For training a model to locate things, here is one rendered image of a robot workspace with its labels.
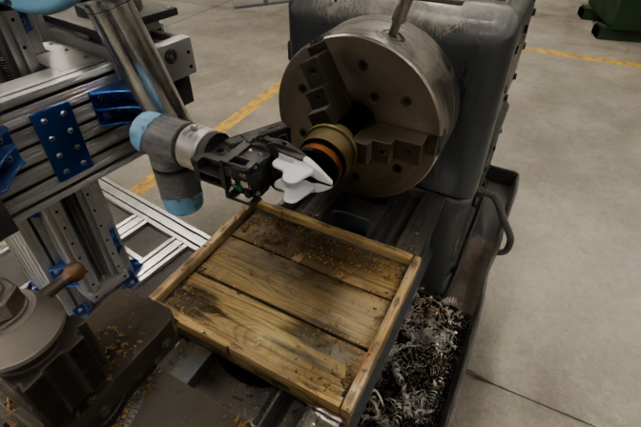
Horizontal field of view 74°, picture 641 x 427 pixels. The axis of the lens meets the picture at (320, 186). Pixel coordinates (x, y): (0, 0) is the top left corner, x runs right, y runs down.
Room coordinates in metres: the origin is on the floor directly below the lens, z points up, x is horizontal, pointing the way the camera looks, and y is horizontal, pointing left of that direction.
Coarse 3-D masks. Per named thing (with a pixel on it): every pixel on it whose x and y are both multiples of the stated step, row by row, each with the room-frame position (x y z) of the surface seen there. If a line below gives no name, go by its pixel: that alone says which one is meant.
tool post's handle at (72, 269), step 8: (72, 264) 0.28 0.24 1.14; (80, 264) 0.28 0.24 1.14; (64, 272) 0.27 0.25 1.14; (72, 272) 0.27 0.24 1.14; (80, 272) 0.28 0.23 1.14; (56, 280) 0.26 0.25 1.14; (64, 280) 0.27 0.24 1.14; (72, 280) 0.27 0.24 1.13; (48, 288) 0.25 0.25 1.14; (56, 288) 0.26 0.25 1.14
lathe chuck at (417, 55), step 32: (352, 32) 0.68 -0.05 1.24; (288, 64) 0.73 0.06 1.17; (352, 64) 0.67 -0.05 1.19; (384, 64) 0.64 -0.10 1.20; (416, 64) 0.63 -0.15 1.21; (288, 96) 0.73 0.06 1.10; (352, 96) 0.67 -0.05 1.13; (384, 96) 0.64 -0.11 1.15; (416, 96) 0.62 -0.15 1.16; (448, 96) 0.65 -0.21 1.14; (352, 128) 0.72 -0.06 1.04; (416, 128) 0.61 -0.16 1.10; (448, 128) 0.64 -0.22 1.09; (352, 192) 0.66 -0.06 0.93; (384, 192) 0.63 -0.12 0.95
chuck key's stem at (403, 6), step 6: (402, 0) 0.67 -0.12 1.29; (408, 0) 0.67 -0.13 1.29; (396, 6) 0.68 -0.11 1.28; (402, 6) 0.67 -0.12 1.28; (408, 6) 0.67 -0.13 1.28; (396, 12) 0.68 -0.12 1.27; (402, 12) 0.67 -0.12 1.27; (396, 18) 0.67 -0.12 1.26; (402, 18) 0.67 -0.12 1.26; (396, 24) 0.68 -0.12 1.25; (402, 24) 0.68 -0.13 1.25; (390, 30) 0.68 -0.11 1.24; (396, 30) 0.68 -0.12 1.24; (390, 36) 0.68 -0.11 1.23; (396, 36) 0.68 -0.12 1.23
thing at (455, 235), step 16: (496, 128) 1.03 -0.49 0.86; (416, 192) 0.75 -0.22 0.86; (448, 208) 0.72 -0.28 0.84; (464, 208) 0.71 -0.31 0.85; (448, 224) 0.71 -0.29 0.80; (464, 224) 0.87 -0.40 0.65; (432, 240) 0.73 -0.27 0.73; (448, 240) 0.71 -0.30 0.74; (464, 240) 0.90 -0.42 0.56; (432, 256) 0.72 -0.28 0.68; (448, 256) 0.72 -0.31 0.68; (432, 272) 0.72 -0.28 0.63; (448, 272) 0.75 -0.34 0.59; (432, 288) 0.71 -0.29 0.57
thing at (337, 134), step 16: (320, 128) 0.59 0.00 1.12; (336, 128) 0.58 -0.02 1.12; (304, 144) 0.57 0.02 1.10; (320, 144) 0.55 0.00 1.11; (336, 144) 0.55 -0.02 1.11; (352, 144) 0.57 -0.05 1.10; (320, 160) 0.59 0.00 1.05; (336, 160) 0.53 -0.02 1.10; (352, 160) 0.56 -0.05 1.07; (336, 176) 0.52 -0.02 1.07
